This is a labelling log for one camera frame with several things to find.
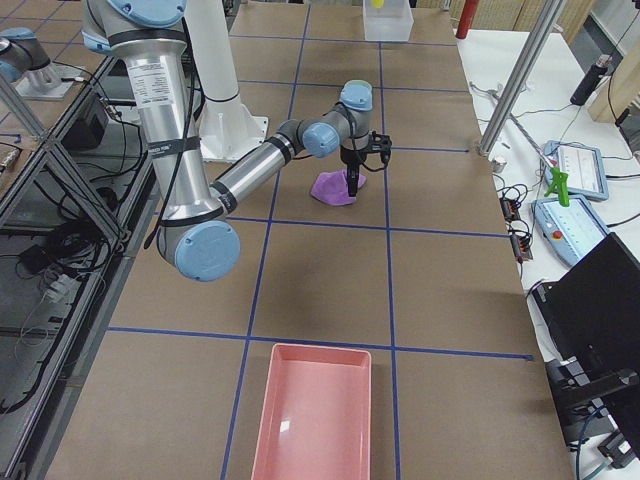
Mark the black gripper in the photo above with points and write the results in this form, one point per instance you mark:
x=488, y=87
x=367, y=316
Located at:
x=350, y=159

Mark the purple cloth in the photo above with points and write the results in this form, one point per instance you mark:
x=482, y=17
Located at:
x=331, y=189

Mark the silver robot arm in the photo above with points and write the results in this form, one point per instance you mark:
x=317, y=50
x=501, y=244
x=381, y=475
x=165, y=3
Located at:
x=25, y=63
x=180, y=68

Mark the clear plastic storage box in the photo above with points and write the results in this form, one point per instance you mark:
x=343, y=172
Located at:
x=391, y=23

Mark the black power adapter box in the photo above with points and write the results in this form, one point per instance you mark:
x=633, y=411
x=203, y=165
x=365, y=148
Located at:
x=89, y=127

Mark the metal reacher grabber tool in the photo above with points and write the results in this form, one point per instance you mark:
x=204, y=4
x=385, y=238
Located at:
x=493, y=94

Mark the red fire extinguisher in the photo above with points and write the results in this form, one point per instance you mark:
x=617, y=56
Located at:
x=466, y=18

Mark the green plastic clamp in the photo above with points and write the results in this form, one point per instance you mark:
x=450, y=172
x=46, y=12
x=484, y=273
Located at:
x=558, y=186

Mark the blue teach pendant near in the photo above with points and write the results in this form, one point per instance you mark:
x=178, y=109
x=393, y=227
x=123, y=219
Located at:
x=573, y=231

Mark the blue teach pendant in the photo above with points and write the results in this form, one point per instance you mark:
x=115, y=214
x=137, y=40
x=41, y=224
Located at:
x=583, y=165
x=573, y=231

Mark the blue teach pendant far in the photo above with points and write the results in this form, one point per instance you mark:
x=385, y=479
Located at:
x=583, y=165

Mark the black water bottle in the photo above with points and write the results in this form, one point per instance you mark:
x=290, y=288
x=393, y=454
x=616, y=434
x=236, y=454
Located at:
x=591, y=80

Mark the pink plastic tray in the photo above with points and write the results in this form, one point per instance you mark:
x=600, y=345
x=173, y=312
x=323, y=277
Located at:
x=316, y=415

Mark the black computer monitor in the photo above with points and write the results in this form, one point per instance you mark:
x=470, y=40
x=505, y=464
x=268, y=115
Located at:
x=592, y=315

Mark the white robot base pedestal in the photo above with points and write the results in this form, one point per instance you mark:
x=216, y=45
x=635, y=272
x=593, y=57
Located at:
x=227, y=129

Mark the aluminium frame post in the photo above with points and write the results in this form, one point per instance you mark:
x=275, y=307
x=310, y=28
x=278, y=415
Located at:
x=527, y=58

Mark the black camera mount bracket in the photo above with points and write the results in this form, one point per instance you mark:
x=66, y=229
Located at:
x=579, y=400

